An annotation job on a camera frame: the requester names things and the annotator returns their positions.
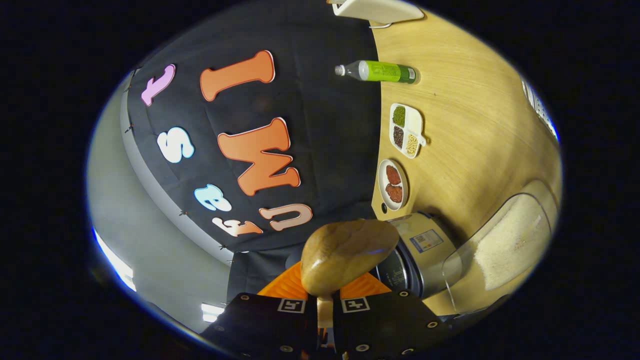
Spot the white ribbed object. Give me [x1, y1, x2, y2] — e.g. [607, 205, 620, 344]
[520, 77, 559, 142]

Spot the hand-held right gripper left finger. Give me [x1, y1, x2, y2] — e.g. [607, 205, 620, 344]
[200, 260, 321, 358]

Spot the green drink bottle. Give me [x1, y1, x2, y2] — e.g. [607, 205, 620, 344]
[334, 60, 420, 85]

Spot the small ceiling light panel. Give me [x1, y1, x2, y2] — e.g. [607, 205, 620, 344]
[201, 302, 226, 324]

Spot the dark grey rice cooker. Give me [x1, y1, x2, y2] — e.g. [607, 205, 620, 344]
[375, 212, 459, 301]

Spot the white rice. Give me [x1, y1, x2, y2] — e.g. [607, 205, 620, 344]
[472, 195, 544, 292]

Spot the white divided dish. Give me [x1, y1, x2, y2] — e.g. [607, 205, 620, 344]
[389, 103, 427, 160]

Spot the round white plate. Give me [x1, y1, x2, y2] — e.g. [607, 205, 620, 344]
[377, 159, 410, 212]

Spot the wooden spoon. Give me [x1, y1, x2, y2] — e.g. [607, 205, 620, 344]
[300, 219, 401, 331]

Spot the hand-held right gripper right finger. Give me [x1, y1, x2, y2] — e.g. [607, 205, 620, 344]
[330, 272, 453, 358]

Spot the black backdrop cloth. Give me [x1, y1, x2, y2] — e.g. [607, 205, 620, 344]
[120, 0, 384, 301]

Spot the white toaster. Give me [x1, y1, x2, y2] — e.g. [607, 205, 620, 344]
[332, 0, 425, 26]

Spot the clear plastic rice container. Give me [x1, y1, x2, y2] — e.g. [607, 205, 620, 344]
[441, 180, 560, 316]

